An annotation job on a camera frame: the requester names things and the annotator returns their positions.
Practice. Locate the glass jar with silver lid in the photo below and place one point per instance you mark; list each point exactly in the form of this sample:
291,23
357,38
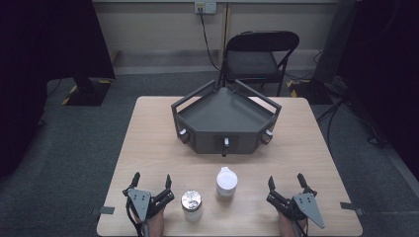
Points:
191,204

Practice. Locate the grey upright panel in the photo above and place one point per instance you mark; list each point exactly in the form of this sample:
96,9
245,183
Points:
334,42

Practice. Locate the person's left hand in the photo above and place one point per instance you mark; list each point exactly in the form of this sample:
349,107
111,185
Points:
157,222

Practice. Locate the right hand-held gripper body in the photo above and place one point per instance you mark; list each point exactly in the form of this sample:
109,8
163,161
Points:
306,205

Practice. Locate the white wall socket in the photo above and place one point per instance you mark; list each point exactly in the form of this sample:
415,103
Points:
205,7

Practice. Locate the black stand base yellow tape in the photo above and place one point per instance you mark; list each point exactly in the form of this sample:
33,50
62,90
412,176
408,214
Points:
89,94
311,92

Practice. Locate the jar with white lid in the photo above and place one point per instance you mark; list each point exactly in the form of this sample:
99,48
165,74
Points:
226,182

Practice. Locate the person's right hand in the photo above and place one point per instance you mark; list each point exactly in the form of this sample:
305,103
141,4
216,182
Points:
286,225

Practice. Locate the black folding chair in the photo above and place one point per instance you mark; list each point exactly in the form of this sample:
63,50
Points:
253,59

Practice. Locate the dark grey hexagonal tray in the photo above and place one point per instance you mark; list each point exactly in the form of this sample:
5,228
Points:
225,113

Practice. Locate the dark curtain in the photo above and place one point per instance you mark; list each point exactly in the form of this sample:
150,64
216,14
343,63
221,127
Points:
385,65
39,65

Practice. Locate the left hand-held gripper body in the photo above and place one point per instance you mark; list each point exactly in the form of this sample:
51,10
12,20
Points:
140,200

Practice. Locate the grey tape tab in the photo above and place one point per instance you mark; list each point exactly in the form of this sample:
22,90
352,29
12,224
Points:
104,210
351,207

